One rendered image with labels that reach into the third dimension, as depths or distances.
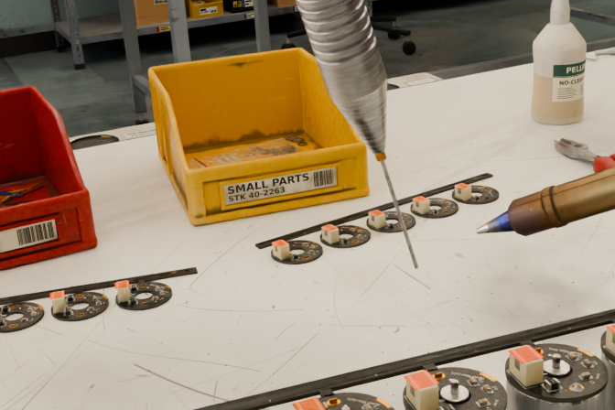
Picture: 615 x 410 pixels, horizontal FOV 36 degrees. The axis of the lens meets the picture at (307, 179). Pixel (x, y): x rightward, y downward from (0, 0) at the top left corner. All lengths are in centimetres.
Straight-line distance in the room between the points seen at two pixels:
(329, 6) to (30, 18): 450
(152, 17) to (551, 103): 376
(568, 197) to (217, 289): 26
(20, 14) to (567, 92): 413
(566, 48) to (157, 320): 33
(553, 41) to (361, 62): 46
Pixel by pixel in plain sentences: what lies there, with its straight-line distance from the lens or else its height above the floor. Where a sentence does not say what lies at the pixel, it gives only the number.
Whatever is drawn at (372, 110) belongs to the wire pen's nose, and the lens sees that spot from 17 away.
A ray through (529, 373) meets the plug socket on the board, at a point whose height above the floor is 82.
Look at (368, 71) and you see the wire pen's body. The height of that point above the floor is 90.
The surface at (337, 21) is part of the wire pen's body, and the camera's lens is 16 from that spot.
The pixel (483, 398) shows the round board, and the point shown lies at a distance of 24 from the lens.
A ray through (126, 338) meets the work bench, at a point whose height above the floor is 75.
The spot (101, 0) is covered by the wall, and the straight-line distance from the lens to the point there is 470.
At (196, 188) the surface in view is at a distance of 49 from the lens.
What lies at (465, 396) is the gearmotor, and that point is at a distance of 24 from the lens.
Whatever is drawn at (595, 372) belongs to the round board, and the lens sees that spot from 25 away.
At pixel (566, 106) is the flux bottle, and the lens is 63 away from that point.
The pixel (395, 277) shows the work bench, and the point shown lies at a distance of 43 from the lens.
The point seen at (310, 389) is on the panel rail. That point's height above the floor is 81.
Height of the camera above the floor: 94
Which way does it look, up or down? 21 degrees down
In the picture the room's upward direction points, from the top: 4 degrees counter-clockwise
